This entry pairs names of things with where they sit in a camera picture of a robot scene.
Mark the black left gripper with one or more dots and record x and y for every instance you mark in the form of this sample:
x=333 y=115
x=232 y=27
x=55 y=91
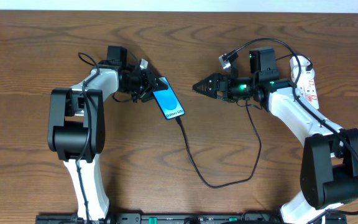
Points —
x=147 y=84

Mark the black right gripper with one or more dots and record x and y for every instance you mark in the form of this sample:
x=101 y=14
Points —
x=221 y=88

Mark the blue screen smartphone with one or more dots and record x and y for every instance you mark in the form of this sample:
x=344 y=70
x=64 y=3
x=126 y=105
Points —
x=168 y=101

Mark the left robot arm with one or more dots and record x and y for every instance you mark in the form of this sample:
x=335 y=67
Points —
x=76 y=126

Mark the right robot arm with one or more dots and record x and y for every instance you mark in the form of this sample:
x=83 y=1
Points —
x=329 y=169

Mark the white power strip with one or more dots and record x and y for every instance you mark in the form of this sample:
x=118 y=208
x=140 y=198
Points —
x=305 y=83

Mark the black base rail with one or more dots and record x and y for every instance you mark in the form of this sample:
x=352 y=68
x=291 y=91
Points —
x=136 y=218

